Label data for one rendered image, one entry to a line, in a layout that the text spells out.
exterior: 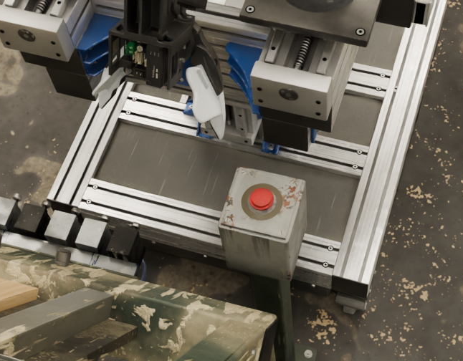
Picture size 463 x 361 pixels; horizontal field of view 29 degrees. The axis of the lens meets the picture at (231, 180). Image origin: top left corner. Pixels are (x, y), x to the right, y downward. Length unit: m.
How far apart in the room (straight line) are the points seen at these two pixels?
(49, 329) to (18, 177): 1.48
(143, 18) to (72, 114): 1.85
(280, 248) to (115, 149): 1.03
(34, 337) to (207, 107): 0.40
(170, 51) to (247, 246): 0.63
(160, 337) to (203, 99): 0.56
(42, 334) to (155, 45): 0.47
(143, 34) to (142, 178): 1.44
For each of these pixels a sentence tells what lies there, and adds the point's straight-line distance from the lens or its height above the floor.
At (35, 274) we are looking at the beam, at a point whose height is 0.90.
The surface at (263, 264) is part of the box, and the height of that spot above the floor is 0.81.
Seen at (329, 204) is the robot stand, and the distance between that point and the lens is 2.27.
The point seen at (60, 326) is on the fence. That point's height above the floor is 1.07.
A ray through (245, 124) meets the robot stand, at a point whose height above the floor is 0.42.
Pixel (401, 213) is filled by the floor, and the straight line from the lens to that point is 2.51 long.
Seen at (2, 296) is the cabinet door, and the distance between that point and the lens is 1.42.
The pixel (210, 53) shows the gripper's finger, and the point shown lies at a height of 1.45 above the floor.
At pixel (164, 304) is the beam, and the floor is 0.90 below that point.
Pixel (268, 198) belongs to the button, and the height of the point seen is 0.94.
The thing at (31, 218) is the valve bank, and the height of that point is 0.76.
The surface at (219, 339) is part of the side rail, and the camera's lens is 1.27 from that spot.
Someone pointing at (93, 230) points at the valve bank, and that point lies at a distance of 1.68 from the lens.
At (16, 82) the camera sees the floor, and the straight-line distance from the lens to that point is 2.88.
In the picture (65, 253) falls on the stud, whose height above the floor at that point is 0.87.
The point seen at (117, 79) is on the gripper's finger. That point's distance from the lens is 1.04.
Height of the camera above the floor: 2.23
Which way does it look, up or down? 61 degrees down
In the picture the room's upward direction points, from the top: 10 degrees counter-clockwise
